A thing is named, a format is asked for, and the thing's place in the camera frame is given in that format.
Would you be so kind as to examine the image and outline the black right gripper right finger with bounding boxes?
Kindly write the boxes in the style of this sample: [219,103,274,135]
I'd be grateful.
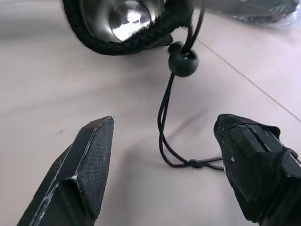
[213,113,301,226]

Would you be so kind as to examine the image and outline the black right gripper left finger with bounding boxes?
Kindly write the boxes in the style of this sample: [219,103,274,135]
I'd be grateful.
[16,115,115,226]

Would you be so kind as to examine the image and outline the black drawstring pouch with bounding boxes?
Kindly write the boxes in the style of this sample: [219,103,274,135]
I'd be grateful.
[61,0,227,171]

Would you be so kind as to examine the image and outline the metal cup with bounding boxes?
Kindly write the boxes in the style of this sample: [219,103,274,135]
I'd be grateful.
[79,0,168,43]

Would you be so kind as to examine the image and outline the clear plastic bag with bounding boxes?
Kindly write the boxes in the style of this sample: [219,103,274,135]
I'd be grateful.
[206,0,301,31]

